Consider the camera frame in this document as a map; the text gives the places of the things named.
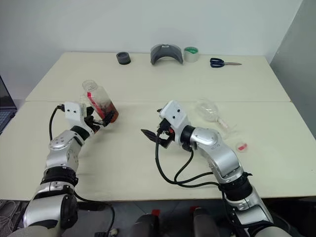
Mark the silver tape roll green core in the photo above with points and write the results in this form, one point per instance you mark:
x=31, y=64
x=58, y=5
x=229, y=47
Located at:
x=191, y=54

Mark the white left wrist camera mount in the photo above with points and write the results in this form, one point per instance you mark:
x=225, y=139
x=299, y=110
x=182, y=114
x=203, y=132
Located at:
x=72, y=112

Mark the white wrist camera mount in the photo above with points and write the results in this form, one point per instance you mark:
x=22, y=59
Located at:
x=72, y=112
x=175, y=114

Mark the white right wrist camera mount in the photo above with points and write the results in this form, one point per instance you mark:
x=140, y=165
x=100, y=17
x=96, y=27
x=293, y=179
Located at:
x=175, y=114

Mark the clear plastic wine glass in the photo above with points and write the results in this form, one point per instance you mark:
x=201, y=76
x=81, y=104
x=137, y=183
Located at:
x=207, y=109

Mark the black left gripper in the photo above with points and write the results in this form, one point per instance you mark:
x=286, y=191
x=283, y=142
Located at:
x=92, y=122

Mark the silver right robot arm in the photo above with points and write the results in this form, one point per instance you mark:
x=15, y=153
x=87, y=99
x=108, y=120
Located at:
x=217, y=150

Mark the red tape piece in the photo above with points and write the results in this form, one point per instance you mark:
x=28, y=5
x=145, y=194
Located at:
x=193, y=209
x=155, y=212

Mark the grey curved visor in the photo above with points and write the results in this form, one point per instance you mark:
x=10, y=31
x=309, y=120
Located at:
x=158, y=53

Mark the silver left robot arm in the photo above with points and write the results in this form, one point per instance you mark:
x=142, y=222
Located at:
x=59, y=153

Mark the grey laptop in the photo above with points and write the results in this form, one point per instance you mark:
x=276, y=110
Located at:
x=5, y=108

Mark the white bottle cap red tape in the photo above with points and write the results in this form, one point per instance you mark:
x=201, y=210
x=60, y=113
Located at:
x=241, y=146

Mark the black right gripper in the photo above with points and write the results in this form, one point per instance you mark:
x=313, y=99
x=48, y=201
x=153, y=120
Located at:
x=165, y=132

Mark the dark rounded shape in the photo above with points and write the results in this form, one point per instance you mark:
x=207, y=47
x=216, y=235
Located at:
x=206, y=223
x=144, y=225

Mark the plastic bottle with brown liquid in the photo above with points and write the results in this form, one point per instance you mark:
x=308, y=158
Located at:
x=101, y=98

